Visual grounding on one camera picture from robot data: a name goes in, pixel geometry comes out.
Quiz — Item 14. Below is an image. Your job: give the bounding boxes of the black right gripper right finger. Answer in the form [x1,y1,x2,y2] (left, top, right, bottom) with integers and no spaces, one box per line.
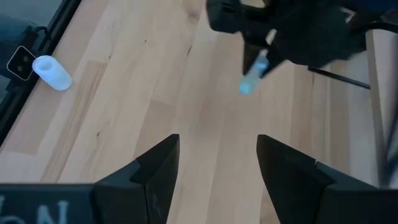
[256,134,398,224]

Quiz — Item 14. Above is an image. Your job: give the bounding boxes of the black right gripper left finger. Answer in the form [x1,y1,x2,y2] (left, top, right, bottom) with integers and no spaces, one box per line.
[0,133,180,224]

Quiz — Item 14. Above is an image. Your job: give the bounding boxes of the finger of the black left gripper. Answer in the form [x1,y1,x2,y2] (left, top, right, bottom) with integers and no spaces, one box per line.
[243,42,261,75]
[259,49,285,78]

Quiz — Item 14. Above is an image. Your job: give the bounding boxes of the wooden shelf with black legs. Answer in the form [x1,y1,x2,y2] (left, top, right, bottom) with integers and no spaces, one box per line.
[307,29,398,190]

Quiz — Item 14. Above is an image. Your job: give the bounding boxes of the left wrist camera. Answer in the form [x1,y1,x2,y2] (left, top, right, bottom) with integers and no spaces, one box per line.
[206,0,248,34]

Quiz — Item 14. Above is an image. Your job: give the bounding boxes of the small black table camera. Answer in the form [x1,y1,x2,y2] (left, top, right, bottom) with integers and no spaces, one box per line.
[6,45,37,81]

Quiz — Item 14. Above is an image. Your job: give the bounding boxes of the black frame beam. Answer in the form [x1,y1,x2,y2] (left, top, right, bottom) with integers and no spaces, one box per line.
[0,0,82,147]

